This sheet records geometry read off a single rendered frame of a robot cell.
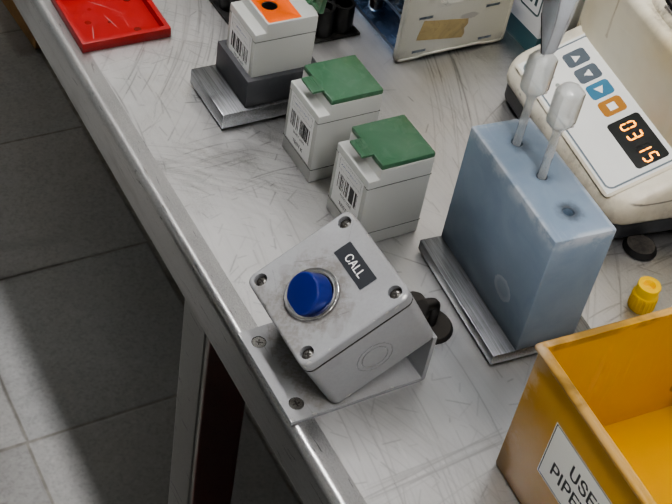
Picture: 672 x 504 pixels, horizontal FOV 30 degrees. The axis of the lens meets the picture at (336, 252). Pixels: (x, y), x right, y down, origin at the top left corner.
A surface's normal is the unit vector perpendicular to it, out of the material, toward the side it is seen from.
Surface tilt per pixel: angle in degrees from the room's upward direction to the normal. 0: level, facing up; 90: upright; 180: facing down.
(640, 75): 90
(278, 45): 90
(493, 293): 90
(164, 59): 0
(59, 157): 0
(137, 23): 0
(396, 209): 90
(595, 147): 25
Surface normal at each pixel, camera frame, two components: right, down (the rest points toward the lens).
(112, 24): 0.14, -0.70
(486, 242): -0.91, 0.18
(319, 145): 0.47, 0.67
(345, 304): -0.32, -0.48
